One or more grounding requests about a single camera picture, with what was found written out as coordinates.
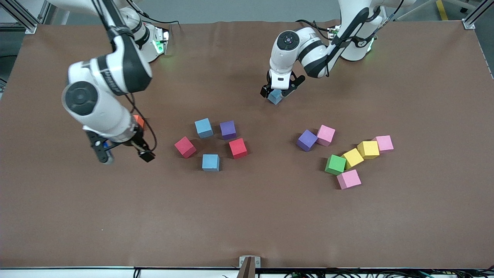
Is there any red foam block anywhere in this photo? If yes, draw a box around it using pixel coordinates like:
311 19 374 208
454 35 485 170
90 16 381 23
228 138 248 159
174 136 197 159

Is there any purple foam block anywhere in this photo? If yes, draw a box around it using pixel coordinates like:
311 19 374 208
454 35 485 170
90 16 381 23
220 120 237 140
296 129 318 152

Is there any pink foam block with dents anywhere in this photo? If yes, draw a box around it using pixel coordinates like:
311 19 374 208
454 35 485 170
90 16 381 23
316 124 336 147

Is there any green foam block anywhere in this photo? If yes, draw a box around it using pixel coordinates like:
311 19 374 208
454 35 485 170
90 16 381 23
325 154 347 176

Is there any yellow foam block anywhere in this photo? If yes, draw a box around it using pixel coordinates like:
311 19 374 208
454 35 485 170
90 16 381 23
357 141 380 160
341 148 365 170

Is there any brown table cover sheet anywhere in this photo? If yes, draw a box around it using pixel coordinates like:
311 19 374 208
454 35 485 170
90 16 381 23
0 19 494 270

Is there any black base cable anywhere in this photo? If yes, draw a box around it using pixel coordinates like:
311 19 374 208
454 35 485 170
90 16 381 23
295 19 333 39
127 0 182 29

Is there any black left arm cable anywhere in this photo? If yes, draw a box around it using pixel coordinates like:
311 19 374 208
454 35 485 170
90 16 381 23
326 0 406 78

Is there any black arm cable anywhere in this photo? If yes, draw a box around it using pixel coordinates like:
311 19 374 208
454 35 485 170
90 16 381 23
90 0 158 153
326 0 406 78

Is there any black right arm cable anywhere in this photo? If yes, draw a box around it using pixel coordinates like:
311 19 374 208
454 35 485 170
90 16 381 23
90 0 158 153

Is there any metal mount bracket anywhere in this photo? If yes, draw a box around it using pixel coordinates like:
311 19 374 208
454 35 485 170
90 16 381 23
237 256 261 278

